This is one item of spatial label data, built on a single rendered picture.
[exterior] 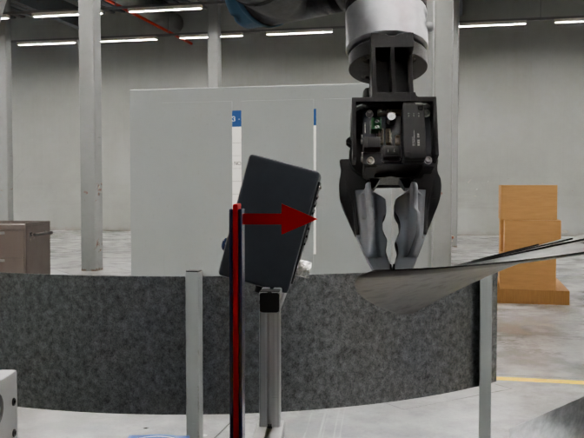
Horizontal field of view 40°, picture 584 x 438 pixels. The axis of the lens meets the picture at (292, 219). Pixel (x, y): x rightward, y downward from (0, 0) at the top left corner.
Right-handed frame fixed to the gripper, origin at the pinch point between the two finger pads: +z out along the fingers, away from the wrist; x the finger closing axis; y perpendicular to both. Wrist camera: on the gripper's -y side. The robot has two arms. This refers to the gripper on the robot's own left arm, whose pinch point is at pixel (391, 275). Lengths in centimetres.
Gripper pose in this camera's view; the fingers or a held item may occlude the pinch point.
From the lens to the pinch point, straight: 70.8
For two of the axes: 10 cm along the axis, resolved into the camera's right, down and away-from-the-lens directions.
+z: -0.1, 9.7, -2.6
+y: -0.4, -2.6, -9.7
